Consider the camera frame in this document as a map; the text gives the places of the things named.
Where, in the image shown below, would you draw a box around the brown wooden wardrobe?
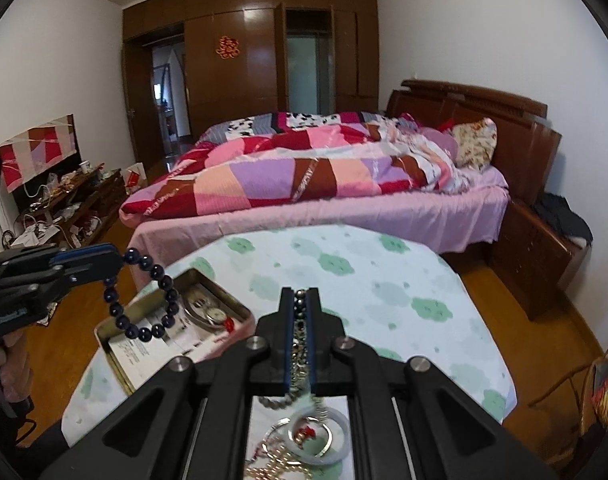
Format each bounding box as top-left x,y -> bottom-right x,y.
121,0 -> 383,162

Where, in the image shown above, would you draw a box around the white and red bag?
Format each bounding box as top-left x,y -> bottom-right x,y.
124,162 -> 149,195

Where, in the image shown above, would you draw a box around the pink bed sheet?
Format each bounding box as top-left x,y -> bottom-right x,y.
119,162 -> 511,291

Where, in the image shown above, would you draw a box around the red paper cutout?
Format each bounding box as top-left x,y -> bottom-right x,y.
215,35 -> 240,60

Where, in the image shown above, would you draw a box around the silver wristwatch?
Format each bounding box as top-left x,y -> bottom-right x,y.
181,285 -> 236,332

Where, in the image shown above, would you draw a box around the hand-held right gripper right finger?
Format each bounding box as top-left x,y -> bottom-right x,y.
306,287 -> 560,480

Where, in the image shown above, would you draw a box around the wicker chair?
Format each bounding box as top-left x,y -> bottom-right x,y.
528,329 -> 608,467

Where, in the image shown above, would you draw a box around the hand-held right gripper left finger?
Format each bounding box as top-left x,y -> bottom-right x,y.
36,287 -> 297,480

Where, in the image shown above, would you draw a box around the wooden bed frame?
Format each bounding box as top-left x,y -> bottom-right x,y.
384,79 -> 564,188

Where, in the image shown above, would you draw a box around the wooden television stand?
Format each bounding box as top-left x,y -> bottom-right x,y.
4,167 -> 128,252

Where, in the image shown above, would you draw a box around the dark blue bead bracelet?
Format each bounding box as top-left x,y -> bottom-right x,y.
103,247 -> 181,344

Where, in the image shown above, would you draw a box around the cloud print tablecloth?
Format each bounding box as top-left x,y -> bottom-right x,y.
61,224 -> 517,480

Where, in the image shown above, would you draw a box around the wooden nightstand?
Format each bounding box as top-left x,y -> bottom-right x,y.
489,196 -> 592,322

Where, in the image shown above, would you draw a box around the white jade bangle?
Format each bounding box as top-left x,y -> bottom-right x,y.
289,406 -> 351,467

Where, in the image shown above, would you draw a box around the floral pillow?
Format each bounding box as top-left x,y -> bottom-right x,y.
451,117 -> 499,170

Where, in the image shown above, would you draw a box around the white paper cards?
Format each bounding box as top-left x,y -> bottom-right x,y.
106,316 -> 220,377

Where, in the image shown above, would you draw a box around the wooden door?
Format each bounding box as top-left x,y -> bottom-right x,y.
123,40 -> 157,163

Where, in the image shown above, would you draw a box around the dark clothing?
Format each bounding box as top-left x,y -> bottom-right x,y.
534,192 -> 594,249

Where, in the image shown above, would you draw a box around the metallic bead necklace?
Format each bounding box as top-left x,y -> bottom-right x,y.
258,290 -> 330,418

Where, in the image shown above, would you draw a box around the pink tin box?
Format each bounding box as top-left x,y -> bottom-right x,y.
94,268 -> 253,396

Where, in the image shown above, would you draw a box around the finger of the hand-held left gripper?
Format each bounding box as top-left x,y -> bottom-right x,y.
34,266 -> 110,306
0,242 -> 126,281

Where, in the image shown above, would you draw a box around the person's left hand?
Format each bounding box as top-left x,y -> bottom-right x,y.
0,331 -> 33,404

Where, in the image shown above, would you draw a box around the cloth covered television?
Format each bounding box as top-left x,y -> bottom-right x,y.
0,114 -> 81,194

